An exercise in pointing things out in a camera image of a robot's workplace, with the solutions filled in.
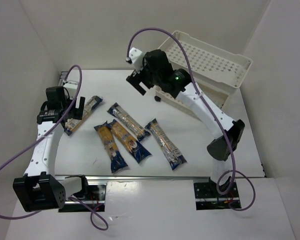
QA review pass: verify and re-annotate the cream two-tier shelf cart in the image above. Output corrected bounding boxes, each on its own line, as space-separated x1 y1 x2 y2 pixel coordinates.
153 30 253 113

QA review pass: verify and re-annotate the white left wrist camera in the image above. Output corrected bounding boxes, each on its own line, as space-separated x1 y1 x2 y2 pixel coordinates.
63 80 79 99

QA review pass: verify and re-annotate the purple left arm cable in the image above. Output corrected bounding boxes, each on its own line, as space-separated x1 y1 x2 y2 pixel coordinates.
0 64 109 230

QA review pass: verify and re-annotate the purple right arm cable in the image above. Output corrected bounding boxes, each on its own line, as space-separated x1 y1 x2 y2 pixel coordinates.
126 27 257 212

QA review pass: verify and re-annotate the yellow spaghetti bag left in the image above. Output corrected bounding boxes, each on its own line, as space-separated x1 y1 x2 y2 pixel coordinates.
93 121 128 174

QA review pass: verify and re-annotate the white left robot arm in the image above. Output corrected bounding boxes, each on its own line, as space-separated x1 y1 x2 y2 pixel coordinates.
12 86 88 212

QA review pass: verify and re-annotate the spaghetti bag with white label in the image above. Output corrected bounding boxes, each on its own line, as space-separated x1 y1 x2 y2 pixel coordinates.
107 102 151 142

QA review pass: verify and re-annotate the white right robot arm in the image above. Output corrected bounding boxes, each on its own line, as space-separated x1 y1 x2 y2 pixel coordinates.
126 47 245 192

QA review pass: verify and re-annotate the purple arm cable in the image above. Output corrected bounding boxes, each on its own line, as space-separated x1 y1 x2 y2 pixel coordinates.
0 64 109 230
126 27 257 212

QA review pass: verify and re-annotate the front aluminium rail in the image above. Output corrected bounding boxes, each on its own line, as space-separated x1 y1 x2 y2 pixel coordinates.
49 174 216 185

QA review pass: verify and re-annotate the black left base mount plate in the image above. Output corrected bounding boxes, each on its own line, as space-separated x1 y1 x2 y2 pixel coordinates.
58 182 107 213

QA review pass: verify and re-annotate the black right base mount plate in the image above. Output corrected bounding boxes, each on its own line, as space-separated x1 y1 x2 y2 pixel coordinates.
193 182 242 211

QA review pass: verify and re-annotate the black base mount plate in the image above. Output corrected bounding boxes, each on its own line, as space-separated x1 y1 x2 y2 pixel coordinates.
193 182 242 211
58 182 107 213

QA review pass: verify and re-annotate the yellow spaghetti bag right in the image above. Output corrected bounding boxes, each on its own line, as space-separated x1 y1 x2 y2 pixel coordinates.
106 119 151 164

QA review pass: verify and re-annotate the yellow spaghetti bag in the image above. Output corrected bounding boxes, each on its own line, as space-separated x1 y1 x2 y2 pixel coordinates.
93 121 128 174
106 119 151 164

